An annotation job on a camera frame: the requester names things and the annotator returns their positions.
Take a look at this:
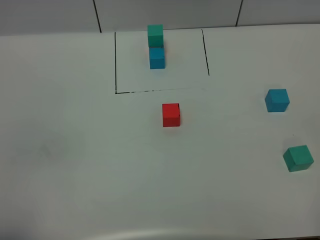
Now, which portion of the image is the blue template cube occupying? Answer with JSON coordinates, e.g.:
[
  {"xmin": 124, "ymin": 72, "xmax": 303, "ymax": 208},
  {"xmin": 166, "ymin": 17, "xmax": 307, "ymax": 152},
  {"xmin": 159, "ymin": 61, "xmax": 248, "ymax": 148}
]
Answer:
[{"xmin": 149, "ymin": 47, "xmax": 166, "ymax": 70}]

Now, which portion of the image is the red cube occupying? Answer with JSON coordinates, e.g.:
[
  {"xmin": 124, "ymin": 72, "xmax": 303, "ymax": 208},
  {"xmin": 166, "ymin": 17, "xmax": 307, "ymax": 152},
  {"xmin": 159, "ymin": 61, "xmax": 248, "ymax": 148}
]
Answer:
[{"xmin": 162, "ymin": 103, "xmax": 181, "ymax": 127}]

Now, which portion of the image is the green template cube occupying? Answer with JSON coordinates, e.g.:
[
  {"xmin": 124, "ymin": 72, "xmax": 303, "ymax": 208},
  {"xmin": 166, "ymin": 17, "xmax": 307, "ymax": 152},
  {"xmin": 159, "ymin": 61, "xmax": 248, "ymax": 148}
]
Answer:
[{"xmin": 147, "ymin": 24, "xmax": 164, "ymax": 48}]

